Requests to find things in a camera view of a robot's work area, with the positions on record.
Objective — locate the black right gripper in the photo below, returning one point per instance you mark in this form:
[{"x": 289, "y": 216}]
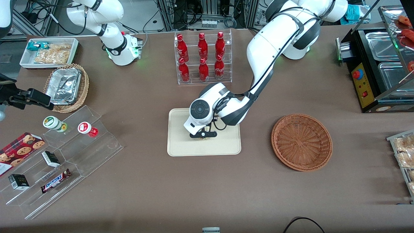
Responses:
[{"x": 16, "y": 98}]

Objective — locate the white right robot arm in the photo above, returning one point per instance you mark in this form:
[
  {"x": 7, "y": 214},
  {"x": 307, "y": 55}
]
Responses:
[{"x": 113, "y": 35}]

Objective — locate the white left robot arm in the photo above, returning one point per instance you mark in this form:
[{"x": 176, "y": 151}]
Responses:
[{"x": 262, "y": 55}]

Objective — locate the beige rectangular plastic tray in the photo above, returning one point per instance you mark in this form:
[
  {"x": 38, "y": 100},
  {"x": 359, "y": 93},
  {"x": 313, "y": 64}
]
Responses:
[{"x": 181, "y": 144}]

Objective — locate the tan wicker basket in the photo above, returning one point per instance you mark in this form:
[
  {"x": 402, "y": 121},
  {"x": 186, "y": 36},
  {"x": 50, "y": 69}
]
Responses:
[{"x": 84, "y": 87}]

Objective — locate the brown round wicker basket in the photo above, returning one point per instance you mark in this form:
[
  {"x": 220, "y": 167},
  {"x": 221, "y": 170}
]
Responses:
[{"x": 302, "y": 142}]

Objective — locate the aluminium foil container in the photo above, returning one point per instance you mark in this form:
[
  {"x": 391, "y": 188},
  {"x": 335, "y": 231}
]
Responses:
[{"x": 64, "y": 85}]

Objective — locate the green lid drink cup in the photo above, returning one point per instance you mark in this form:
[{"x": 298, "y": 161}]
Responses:
[{"x": 53, "y": 123}]

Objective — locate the white rectangular snack bin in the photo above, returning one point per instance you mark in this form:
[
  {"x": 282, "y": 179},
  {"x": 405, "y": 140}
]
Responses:
[{"x": 26, "y": 60}]

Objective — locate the clear bag of crackers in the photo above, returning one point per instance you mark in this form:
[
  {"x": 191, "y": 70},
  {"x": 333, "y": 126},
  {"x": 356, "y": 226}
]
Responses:
[{"x": 53, "y": 54}]

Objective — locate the teal snack packet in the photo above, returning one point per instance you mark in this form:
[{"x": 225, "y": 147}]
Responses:
[{"x": 35, "y": 45}]

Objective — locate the red lid drink cup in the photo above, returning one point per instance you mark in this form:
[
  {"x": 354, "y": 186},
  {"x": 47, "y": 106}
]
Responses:
[{"x": 86, "y": 128}]

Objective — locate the red tartan cookie box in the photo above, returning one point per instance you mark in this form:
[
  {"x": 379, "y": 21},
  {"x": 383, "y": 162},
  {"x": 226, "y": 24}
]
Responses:
[{"x": 21, "y": 150}]

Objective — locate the small black box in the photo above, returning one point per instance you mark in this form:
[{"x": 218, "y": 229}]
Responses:
[
  {"x": 18, "y": 182},
  {"x": 50, "y": 159}
]

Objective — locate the red cola bottle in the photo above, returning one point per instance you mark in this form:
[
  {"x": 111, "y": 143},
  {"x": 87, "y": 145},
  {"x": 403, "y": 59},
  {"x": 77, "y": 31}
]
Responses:
[
  {"x": 220, "y": 45},
  {"x": 202, "y": 47},
  {"x": 219, "y": 68},
  {"x": 182, "y": 48},
  {"x": 184, "y": 72},
  {"x": 203, "y": 71}
]

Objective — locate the clear acrylic bottle rack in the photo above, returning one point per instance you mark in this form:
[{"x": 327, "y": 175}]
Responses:
[{"x": 228, "y": 69}]

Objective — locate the clear acrylic stepped shelf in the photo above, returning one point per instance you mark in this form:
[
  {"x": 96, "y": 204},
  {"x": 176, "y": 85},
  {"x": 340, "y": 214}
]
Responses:
[{"x": 93, "y": 152}]

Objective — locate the Snickers chocolate bar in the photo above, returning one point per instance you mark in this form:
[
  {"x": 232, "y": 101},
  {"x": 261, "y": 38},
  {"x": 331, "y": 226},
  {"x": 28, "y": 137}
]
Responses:
[{"x": 55, "y": 181}]

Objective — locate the grey device at table edge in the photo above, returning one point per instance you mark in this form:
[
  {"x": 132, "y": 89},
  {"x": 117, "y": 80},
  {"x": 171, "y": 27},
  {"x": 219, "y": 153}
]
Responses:
[{"x": 211, "y": 230}]

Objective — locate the row of white connectors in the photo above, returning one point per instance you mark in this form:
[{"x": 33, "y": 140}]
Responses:
[{"x": 209, "y": 23}]

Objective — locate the red emergency stop button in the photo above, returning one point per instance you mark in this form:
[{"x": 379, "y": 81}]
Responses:
[{"x": 357, "y": 74}]

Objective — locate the black hot food display case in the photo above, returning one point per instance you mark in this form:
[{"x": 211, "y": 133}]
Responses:
[{"x": 367, "y": 94}]

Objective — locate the teal cloth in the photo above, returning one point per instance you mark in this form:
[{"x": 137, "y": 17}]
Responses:
[{"x": 354, "y": 13}]

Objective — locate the steel food pan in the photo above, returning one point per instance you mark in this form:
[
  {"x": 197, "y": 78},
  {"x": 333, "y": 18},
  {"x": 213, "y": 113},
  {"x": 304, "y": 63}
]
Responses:
[
  {"x": 381, "y": 45},
  {"x": 393, "y": 77}
]

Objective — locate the wrapped bread bun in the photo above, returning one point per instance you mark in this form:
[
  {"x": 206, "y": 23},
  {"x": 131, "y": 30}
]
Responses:
[
  {"x": 411, "y": 175},
  {"x": 411, "y": 187},
  {"x": 406, "y": 159},
  {"x": 404, "y": 144}
]

